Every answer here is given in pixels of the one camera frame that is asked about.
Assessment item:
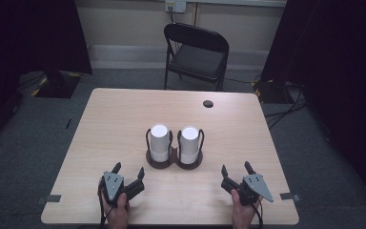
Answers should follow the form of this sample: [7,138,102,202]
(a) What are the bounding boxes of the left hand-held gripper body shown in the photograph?
[99,171,146,206]

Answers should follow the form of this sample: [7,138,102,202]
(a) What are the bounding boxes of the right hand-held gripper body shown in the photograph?
[220,173,275,206]

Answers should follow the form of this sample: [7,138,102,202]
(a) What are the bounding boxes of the brown cup holder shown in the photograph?
[145,128,205,171]

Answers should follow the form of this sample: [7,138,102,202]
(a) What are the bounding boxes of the stack of white paper cups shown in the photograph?
[149,123,172,163]
[179,126,201,165]

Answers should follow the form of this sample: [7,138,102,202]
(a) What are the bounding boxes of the person's left hand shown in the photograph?
[102,192,131,229]

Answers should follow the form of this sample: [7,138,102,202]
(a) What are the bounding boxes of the person's right hand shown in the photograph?
[230,188,260,229]

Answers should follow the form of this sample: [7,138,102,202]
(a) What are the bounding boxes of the grey tape strip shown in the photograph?
[35,194,62,205]
[279,192,302,202]

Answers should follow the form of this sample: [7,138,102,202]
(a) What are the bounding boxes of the black stand base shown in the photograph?
[253,78,299,105]
[30,70,83,99]

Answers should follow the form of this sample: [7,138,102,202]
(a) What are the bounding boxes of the black folding chair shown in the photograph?
[163,22,231,93]

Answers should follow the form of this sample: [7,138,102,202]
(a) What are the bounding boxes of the dark curtain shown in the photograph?
[0,0,93,151]
[260,0,366,204]

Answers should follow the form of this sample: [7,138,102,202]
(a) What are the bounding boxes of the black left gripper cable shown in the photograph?
[97,182,107,229]

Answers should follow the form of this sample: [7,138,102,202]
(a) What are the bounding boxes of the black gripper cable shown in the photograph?
[251,198,265,229]
[97,182,107,229]

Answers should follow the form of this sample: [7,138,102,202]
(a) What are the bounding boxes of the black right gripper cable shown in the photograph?
[251,198,265,229]

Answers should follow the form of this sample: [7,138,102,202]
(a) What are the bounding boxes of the black floor cables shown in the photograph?
[264,81,309,130]

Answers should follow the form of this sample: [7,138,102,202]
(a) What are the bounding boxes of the white wall outlet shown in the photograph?
[165,0,188,14]

